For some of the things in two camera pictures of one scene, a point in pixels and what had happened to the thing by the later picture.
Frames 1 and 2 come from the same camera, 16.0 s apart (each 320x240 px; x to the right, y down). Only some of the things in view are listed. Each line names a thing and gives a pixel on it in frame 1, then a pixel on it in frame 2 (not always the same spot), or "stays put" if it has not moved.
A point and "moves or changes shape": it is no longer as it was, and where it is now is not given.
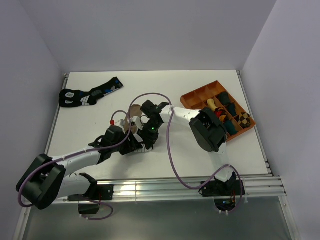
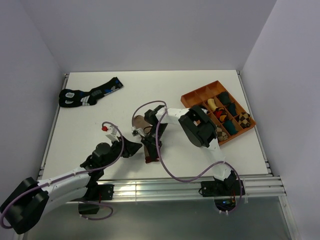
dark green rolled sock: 224,97 stays put
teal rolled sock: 230,127 stays put
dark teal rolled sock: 231,108 stays put
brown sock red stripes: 136,110 moves or changes shape
